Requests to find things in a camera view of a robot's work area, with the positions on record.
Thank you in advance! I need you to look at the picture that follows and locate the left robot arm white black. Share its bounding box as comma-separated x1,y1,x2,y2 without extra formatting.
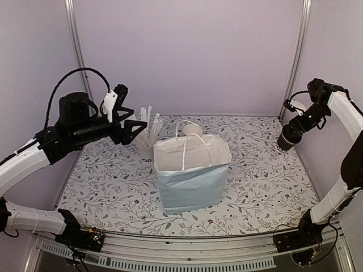
1,84,147,247

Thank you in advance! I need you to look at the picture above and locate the right aluminium frame post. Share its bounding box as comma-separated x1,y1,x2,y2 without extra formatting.
278,0,312,121

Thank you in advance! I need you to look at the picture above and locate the bundle of white wrapped straws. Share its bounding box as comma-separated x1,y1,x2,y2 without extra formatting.
135,105,164,148

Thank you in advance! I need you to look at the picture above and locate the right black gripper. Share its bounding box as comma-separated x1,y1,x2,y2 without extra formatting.
288,102,331,137

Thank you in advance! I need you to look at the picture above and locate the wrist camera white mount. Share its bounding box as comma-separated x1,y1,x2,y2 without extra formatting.
99,84,128,123
284,99,307,116

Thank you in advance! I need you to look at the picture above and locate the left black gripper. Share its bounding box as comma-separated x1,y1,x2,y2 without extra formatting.
70,107,148,145

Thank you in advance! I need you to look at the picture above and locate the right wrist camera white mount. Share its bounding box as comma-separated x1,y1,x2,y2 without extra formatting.
284,99,307,116

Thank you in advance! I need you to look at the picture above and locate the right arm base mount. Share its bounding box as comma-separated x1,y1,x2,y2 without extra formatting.
273,210,328,266

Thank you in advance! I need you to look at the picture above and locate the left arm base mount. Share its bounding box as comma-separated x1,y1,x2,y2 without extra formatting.
55,227,105,252

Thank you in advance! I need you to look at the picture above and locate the black paper coffee cup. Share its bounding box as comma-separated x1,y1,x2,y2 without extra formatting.
275,133,301,154

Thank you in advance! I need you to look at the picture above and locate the left aluminium frame post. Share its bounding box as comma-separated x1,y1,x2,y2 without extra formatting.
64,0,94,100

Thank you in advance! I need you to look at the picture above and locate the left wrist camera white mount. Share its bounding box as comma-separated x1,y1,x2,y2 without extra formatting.
99,84,128,123

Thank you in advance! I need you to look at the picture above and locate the aluminium frame post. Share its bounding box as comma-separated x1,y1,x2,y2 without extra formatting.
278,0,312,121
64,0,94,100

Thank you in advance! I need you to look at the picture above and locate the white cup holding straws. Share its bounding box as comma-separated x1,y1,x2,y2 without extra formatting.
136,144,154,163

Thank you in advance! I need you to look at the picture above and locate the light blue paper bag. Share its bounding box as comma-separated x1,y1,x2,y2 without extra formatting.
153,133,232,215

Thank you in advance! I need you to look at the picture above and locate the aluminium front rail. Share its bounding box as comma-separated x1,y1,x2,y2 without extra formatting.
25,220,357,271

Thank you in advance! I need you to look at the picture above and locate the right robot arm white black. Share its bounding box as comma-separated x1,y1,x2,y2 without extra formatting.
276,78,362,247

